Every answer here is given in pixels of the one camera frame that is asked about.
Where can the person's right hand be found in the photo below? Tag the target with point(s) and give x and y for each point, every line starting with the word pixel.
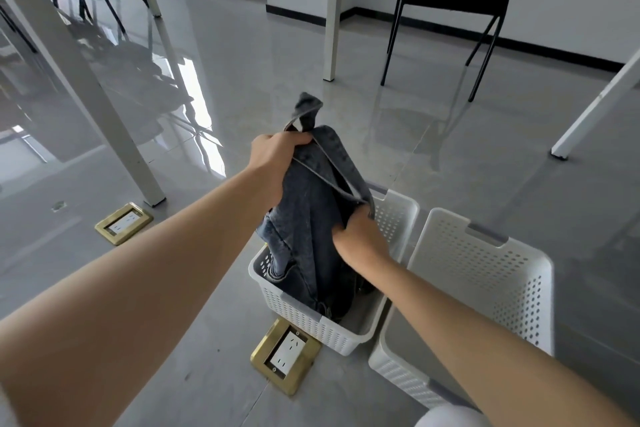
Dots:
pixel 362 246

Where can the person's left hand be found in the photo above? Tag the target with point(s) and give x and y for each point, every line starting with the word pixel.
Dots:
pixel 267 161

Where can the person's right fingers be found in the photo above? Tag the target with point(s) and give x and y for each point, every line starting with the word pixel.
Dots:
pixel 364 215

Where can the person's left fingers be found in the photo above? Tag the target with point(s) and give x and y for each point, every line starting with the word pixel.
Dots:
pixel 295 139

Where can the grey denim jeans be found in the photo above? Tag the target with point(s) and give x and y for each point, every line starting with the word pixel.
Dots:
pixel 310 221

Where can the person's left forearm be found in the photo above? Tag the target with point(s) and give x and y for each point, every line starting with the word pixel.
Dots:
pixel 130 291

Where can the person's right forearm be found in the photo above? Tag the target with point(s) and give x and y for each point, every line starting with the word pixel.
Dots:
pixel 480 341

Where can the white perforated plastic basket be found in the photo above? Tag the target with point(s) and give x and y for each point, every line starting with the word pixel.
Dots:
pixel 320 321
pixel 480 271

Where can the white table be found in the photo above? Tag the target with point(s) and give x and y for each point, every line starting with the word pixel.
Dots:
pixel 595 109
pixel 334 16
pixel 90 91

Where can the brass floor socket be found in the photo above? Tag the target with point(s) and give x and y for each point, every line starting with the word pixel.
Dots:
pixel 124 223
pixel 286 355

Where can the person's white clothing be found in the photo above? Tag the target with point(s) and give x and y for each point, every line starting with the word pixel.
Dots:
pixel 447 416

